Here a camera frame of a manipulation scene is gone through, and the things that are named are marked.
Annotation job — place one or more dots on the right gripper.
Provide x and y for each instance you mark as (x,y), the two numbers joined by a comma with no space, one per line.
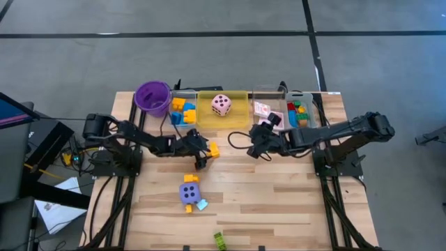
(270,139)

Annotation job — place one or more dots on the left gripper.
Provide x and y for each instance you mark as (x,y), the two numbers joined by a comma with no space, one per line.
(184,146)

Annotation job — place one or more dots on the orange toy brick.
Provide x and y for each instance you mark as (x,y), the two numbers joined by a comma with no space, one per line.
(178,103)
(214,150)
(191,178)
(190,116)

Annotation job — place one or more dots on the pale playing card box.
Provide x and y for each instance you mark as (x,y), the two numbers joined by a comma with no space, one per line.
(263,122)

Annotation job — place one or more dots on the pink playing card box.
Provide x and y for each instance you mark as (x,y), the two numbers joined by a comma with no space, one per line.
(261,109)
(283,120)

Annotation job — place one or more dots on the long blue toy brick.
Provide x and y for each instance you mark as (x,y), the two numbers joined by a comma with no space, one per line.
(292,119)

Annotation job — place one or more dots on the red toy brick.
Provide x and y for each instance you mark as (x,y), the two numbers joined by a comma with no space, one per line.
(291,106)

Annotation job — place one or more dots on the brown toy brick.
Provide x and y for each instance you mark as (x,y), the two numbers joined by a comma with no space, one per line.
(302,123)

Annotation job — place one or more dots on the long green toy brick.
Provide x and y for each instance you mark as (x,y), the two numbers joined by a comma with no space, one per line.
(302,116)

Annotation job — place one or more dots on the purple foam die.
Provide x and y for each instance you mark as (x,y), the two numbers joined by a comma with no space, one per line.
(190,193)

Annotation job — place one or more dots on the tiny yellow toy brick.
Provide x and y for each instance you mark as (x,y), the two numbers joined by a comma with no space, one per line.
(301,109)

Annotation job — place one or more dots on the small green toy brick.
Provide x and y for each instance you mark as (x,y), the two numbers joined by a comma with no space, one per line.
(297,103)

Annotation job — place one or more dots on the pink foam die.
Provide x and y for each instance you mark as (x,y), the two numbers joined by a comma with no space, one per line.
(221,105)

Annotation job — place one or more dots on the light blue toy brick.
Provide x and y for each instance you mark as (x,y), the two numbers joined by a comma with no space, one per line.
(202,204)

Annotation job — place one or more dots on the small yellow toy brick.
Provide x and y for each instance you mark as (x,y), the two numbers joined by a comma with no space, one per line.
(189,208)

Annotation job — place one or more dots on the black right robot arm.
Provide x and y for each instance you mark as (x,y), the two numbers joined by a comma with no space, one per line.
(331,134)

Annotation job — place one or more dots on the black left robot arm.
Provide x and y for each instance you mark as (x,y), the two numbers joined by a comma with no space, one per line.
(139,137)

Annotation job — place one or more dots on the yellow plastic bin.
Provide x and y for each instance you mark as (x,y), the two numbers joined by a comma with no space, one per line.
(209,120)

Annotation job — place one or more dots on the large clear plastic bin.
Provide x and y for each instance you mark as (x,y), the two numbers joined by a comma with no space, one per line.
(265,96)

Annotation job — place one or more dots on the grey plastic bin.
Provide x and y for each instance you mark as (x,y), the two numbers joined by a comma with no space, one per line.
(311,104)

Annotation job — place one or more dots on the small clear plastic bin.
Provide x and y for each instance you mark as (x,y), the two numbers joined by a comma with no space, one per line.
(183,94)

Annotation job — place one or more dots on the black rear crossbar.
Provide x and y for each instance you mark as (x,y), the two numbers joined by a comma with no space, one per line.
(198,88)

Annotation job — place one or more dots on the purple plastic bucket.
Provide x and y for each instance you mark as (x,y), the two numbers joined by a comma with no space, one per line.
(153,99)

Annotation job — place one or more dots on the lime green toy brick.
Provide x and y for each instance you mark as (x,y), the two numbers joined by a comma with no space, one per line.
(220,241)

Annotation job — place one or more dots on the white paper sheet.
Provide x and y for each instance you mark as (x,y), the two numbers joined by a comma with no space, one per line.
(59,209)

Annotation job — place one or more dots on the black floor stand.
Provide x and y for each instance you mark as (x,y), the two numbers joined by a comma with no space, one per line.
(432,136)

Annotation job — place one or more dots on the black monitor cart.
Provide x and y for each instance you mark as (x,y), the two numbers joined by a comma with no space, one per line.
(10,157)

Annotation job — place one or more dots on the monitor with blue screen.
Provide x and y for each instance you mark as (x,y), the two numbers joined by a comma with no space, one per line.
(14,111)

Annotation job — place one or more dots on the black rear bracket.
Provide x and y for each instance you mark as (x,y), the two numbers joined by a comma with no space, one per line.
(283,86)

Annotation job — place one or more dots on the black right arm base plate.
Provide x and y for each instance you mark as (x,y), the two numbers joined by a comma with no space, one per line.
(339,169)

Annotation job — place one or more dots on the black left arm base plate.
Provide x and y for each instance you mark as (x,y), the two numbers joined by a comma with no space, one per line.
(115,170)

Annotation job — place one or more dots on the black left frame rails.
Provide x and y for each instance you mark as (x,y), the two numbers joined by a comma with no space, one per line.
(123,209)

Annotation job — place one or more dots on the black frame rails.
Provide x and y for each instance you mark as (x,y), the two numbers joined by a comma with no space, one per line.
(331,209)
(123,209)

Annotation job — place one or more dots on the black right frame rails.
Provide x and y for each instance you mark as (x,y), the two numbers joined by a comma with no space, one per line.
(331,209)

